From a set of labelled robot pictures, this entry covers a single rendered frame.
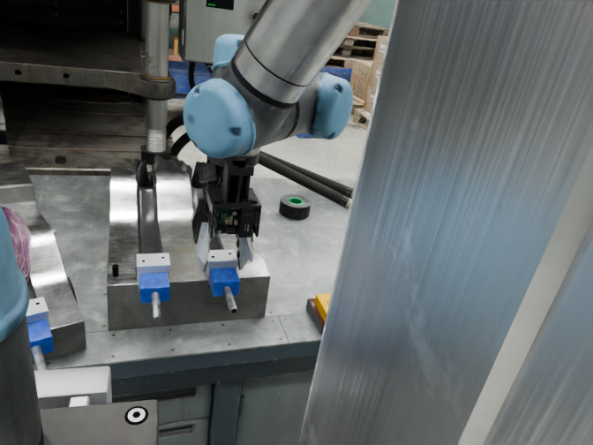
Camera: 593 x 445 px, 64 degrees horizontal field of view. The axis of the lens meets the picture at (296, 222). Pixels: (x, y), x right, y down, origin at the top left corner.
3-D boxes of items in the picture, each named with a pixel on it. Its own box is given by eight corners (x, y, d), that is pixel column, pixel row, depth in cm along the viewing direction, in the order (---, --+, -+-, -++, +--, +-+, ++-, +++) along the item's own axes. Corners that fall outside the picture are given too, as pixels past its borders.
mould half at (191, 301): (265, 317, 85) (273, 253, 79) (108, 331, 76) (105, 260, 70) (218, 196, 126) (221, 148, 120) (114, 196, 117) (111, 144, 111)
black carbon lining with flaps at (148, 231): (228, 267, 85) (233, 221, 80) (133, 273, 79) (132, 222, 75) (201, 186, 113) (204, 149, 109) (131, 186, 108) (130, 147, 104)
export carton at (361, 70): (399, 106, 578) (408, 72, 559) (366, 103, 563) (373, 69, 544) (376, 93, 630) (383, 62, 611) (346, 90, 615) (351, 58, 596)
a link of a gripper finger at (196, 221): (185, 242, 74) (201, 192, 70) (184, 237, 75) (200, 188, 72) (214, 247, 76) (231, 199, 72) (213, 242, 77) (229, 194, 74)
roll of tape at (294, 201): (289, 203, 129) (291, 192, 127) (314, 213, 125) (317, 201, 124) (273, 212, 122) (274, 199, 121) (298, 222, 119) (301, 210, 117)
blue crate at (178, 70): (231, 98, 444) (234, 74, 434) (163, 94, 424) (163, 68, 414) (223, 86, 480) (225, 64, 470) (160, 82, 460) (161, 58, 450)
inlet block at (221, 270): (247, 323, 73) (251, 295, 70) (215, 327, 71) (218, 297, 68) (231, 275, 83) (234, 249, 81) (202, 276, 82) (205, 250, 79)
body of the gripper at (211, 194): (207, 243, 68) (213, 163, 62) (199, 214, 75) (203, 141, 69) (259, 241, 70) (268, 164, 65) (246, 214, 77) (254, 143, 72)
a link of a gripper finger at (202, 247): (189, 285, 72) (206, 233, 69) (184, 264, 77) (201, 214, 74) (208, 288, 74) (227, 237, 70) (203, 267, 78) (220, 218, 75)
